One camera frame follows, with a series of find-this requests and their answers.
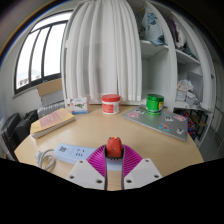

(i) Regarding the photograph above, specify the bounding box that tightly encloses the white jar with red lid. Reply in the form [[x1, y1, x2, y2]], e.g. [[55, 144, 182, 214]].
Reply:
[[101, 93, 122, 115]]

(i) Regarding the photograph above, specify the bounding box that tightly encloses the cardboard box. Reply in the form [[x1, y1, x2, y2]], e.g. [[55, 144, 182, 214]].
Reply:
[[36, 78, 65, 107]]

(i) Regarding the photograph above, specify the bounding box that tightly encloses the grey laptop with stickers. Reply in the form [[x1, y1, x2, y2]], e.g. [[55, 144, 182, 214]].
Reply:
[[121, 105, 189, 143]]

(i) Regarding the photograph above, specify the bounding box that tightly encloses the white radiator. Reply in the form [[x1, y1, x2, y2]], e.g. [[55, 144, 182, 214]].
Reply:
[[36, 100, 67, 120]]

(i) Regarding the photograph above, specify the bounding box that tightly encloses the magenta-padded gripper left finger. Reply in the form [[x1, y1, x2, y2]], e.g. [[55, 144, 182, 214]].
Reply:
[[65, 145, 108, 191]]

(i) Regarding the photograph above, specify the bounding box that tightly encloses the black bag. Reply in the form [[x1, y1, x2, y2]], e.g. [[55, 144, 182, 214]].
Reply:
[[0, 109, 40, 161]]

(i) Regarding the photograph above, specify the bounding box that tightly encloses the dark-framed window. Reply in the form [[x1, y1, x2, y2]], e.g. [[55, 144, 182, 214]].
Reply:
[[13, 10, 73, 96]]

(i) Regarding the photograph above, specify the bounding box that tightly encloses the white shelf unit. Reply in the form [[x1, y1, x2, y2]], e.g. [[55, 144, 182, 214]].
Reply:
[[133, 0, 215, 113]]

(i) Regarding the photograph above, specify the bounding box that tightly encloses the green round tin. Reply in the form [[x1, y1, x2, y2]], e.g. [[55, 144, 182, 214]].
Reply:
[[145, 93, 165, 116]]

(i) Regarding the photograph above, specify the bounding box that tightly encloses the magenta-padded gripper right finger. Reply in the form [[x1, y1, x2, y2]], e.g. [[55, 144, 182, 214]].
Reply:
[[121, 144, 164, 191]]

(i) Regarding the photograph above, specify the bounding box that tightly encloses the light blue power strip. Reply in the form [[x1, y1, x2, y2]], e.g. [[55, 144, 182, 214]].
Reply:
[[53, 143, 124, 172]]

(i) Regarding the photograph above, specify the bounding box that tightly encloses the white curtain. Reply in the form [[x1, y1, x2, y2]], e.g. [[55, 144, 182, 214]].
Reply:
[[63, 0, 144, 105]]

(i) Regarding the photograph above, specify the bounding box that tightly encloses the tan and pink book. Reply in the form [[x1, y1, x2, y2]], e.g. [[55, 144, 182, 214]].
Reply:
[[29, 107, 77, 140]]

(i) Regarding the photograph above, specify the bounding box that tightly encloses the orange charger block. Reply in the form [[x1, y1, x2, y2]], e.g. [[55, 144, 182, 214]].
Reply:
[[105, 136, 124, 159]]

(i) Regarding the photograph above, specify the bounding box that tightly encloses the colourful patterned bag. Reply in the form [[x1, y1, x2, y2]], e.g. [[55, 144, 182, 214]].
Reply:
[[181, 111, 198, 136]]

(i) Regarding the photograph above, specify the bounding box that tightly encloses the black metal rack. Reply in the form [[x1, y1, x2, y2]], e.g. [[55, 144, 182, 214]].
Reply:
[[192, 109, 210, 136]]

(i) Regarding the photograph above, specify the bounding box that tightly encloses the small white printed box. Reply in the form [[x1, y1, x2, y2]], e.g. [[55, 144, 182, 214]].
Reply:
[[69, 96, 90, 115]]

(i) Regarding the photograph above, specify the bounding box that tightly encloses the white power strip cable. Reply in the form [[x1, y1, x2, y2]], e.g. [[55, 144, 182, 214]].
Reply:
[[34, 148, 57, 171]]

